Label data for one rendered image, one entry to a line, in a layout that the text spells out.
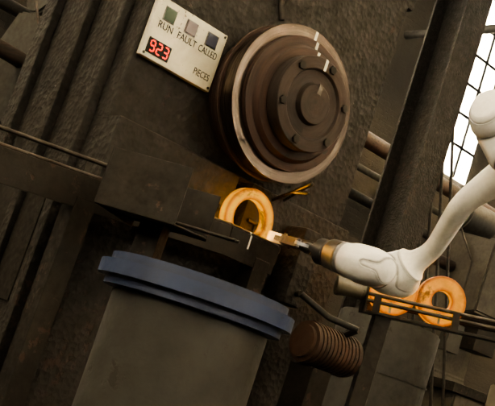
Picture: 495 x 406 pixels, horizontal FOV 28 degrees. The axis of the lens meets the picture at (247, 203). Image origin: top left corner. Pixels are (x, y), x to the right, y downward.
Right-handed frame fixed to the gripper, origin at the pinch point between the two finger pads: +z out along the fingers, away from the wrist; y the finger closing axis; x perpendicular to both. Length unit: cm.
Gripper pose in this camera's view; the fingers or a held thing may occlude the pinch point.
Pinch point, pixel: (277, 238)
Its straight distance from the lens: 295.9
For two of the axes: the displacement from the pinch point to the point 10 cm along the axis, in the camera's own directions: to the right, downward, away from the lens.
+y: 6.3, 3.0, 7.1
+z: -6.9, -1.9, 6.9
